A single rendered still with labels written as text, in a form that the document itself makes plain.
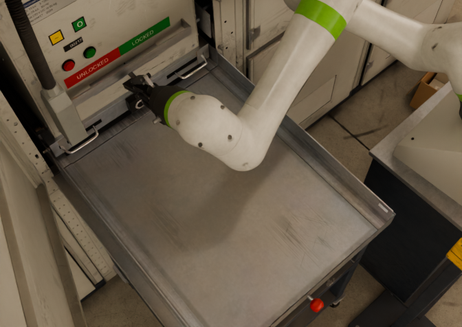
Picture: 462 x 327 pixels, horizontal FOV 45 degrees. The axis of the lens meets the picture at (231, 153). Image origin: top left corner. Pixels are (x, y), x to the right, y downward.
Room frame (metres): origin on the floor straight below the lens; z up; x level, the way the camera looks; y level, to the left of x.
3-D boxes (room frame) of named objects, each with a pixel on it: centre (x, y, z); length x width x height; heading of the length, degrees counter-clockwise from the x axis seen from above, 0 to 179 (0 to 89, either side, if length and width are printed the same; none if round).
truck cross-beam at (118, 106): (0.97, 0.28, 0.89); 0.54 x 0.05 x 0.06; 128
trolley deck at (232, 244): (0.65, 0.04, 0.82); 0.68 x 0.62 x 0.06; 38
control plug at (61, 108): (0.77, 0.39, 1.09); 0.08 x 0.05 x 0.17; 38
